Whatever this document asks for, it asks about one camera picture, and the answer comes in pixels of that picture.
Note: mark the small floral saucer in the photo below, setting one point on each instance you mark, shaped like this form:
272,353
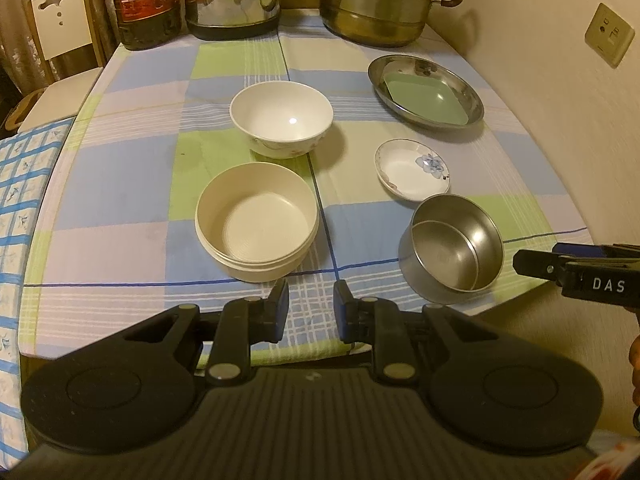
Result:
405,172

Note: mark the cream plastic bowl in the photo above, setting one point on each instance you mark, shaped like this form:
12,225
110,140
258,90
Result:
255,220

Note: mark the blue patterned cloth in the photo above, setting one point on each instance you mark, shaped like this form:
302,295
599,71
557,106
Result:
20,185

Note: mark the cooking oil bottle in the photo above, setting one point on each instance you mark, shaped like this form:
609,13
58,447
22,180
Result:
145,5

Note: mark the checkered tablecloth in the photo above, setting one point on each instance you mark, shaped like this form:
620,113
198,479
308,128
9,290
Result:
125,160

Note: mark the person's right hand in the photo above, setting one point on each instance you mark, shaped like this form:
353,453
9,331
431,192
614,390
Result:
635,370

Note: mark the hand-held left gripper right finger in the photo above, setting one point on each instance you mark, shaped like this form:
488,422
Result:
343,312

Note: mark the beige wall socket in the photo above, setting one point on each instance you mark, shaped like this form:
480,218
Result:
607,35

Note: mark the stainless steel steamer pot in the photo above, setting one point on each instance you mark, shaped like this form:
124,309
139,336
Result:
380,5

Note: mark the beige curtain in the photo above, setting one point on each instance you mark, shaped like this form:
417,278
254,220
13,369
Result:
15,10

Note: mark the white wooden chair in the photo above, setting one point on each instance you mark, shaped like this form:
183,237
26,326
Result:
60,35

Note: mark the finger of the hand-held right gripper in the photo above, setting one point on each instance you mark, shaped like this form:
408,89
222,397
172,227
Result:
575,249
537,265

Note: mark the stainless steel bowl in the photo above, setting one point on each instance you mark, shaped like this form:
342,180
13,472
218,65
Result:
450,255

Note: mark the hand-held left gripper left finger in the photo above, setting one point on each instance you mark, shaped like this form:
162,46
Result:
280,312

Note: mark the white ceramic floral bowl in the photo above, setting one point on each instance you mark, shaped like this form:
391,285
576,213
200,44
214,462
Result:
280,115

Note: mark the round stainless steel plate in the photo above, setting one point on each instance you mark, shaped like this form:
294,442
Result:
465,95

